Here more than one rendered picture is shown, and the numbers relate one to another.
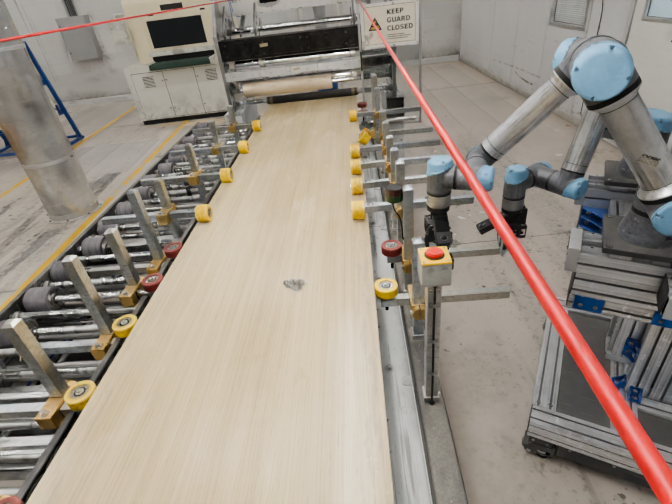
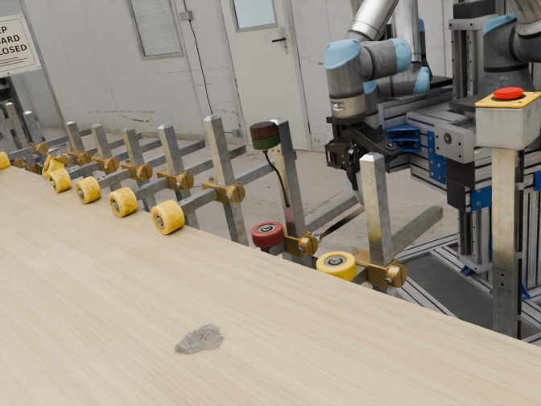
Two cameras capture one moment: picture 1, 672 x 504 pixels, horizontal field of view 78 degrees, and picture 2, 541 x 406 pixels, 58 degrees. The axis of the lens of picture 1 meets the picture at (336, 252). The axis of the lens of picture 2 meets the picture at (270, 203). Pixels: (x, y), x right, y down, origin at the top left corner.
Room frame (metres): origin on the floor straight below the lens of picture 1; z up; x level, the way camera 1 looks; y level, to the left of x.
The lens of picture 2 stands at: (0.57, 0.54, 1.42)
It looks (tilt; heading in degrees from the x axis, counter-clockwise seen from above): 22 degrees down; 315
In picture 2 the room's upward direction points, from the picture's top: 11 degrees counter-clockwise
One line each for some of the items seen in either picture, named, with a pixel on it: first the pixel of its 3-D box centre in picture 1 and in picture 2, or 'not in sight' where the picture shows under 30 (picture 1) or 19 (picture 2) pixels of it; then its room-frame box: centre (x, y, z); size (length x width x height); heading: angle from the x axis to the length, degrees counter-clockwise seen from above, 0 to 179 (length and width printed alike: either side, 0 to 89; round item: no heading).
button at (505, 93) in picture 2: (434, 253); (508, 95); (0.80, -0.23, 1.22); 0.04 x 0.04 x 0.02
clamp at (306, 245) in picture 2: (407, 258); (291, 241); (1.34, -0.27, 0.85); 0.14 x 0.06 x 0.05; 175
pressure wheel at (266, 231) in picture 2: (391, 255); (270, 246); (1.36, -0.22, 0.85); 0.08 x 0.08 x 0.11
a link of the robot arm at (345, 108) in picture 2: (437, 199); (347, 105); (1.16, -0.34, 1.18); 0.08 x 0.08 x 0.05
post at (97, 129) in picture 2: (387, 162); (114, 182); (2.31, -0.36, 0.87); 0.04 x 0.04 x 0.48; 85
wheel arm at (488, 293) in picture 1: (444, 297); (391, 248); (1.10, -0.35, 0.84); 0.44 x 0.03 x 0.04; 85
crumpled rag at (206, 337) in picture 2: (294, 281); (198, 334); (1.19, 0.16, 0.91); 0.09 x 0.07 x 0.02; 52
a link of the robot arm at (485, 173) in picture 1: (474, 175); (378, 59); (1.13, -0.44, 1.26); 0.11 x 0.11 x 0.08; 65
